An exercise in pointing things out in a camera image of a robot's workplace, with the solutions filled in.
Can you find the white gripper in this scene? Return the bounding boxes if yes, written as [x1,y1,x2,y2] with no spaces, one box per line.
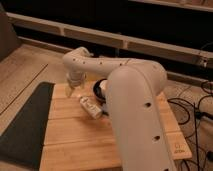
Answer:
[65,72,86,98]

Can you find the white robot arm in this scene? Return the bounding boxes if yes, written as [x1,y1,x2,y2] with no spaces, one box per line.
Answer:
[63,47,176,171]

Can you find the black and white bowl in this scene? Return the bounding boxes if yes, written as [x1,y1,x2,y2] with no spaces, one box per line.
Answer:
[93,79,107,103]

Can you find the dark floor mat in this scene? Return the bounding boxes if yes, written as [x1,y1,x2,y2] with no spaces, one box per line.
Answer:
[0,82,54,170]

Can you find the grey couch corner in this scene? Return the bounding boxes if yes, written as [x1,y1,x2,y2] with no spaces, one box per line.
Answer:
[0,4,21,61]

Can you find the white shelf rail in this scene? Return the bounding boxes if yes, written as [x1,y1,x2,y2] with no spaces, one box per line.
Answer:
[6,12,213,67]

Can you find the black floor cables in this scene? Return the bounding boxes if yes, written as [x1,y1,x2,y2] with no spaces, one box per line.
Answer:
[166,79,213,171]

